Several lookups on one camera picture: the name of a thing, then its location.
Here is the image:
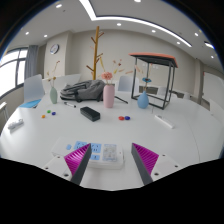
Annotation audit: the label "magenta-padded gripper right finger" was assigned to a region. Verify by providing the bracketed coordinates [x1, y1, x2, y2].
[130, 143, 183, 186]

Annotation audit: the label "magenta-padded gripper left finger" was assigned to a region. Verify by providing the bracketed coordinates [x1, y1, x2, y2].
[42, 143, 93, 186]

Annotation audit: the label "long white remote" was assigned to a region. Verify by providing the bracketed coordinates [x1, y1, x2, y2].
[153, 114, 175, 130]

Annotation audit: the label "black rectangular case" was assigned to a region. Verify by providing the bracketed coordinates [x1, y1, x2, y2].
[79, 106, 101, 123]

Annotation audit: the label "black and white marker pen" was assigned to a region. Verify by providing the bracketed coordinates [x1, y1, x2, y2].
[63, 101, 77, 109]

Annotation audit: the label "blue vase with blue flower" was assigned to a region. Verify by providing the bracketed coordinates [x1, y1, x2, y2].
[137, 63, 153, 110]

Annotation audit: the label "thin black stick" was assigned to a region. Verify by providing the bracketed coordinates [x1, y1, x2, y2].
[114, 95, 129, 105]

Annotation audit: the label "green vase with dried twigs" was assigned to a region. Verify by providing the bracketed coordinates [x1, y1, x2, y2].
[45, 60, 62, 105]

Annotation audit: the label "grey backpack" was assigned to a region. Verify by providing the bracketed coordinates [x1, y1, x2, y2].
[59, 79, 106, 103]

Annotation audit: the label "small white device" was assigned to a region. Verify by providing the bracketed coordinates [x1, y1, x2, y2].
[7, 118, 25, 132]

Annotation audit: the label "pink vase with pink flower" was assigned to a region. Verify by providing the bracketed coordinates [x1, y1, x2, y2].
[100, 70, 116, 109]

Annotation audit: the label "white chair with blue cushion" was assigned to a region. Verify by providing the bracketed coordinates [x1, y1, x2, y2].
[18, 73, 46, 109]

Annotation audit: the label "wooden coat tree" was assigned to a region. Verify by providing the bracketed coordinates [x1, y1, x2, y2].
[85, 25, 105, 81]

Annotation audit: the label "grey curtain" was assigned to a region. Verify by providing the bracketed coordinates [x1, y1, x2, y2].
[24, 44, 40, 80]

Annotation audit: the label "window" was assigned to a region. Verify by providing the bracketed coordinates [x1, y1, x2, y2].
[0, 48, 29, 99]

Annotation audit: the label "recessed ceiling spot lights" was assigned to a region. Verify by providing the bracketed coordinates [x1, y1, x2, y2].
[23, 0, 216, 60]

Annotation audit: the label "long ceiling light strip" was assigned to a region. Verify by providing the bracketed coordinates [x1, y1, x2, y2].
[79, 0, 193, 48]

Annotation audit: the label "black frame table orange top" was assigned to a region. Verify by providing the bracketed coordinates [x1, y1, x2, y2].
[128, 52, 179, 111]

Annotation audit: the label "round wall clock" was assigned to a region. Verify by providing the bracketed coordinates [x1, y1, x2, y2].
[49, 43, 60, 55]

